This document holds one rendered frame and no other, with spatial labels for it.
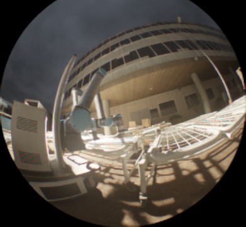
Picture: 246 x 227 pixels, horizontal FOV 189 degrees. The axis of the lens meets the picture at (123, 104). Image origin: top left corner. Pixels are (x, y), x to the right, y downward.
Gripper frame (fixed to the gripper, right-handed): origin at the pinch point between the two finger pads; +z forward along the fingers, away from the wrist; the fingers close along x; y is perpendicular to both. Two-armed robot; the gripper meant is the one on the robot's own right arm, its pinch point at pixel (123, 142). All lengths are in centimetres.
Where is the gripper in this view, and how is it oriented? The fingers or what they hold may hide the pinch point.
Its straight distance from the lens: 92.4
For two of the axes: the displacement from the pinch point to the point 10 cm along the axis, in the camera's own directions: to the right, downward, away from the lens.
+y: -9.4, 2.2, 2.5
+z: 1.9, 9.7, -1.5
